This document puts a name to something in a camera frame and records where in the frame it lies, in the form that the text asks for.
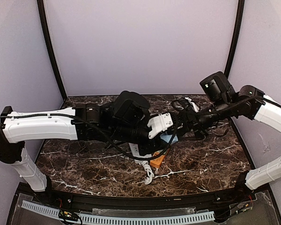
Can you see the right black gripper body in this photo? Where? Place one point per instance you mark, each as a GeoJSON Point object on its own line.
{"type": "Point", "coordinates": [186, 120]}

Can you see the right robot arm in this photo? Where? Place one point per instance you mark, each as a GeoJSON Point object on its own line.
{"type": "Point", "coordinates": [249, 102]}

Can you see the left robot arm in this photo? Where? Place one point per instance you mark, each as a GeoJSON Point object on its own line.
{"type": "Point", "coordinates": [126, 119]}

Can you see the left black frame post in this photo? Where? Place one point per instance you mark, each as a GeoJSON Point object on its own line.
{"type": "Point", "coordinates": [49, 47]}

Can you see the light blue slotted cable duct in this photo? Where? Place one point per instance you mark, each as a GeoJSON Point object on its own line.
{"type": "Point", "coordinates": [117, 217]}

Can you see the orange power strip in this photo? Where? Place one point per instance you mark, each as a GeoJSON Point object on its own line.
{"type": "Point", "coordinates": [156, 163]}

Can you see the black frame post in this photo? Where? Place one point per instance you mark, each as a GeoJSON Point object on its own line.
{"type": "Point", "coordinates": [235, 36]}
{"type": "Point", "coordinates": [49, 47]}

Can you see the light blue plug adapter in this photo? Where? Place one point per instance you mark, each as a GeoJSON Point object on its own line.
{"type": "Point", "coordinates": [166, 137]}

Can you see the right black frame post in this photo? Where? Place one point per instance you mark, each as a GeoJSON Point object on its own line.
{"type": "Point", "coordinates": [235, 36]}

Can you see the white multicolour power strip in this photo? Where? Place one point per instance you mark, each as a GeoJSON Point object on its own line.
{"type": "Point", "coordinates": [135, 152]}

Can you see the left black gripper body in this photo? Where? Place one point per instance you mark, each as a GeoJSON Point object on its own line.
{"type": "Point", "coordinates": [146, 147]}

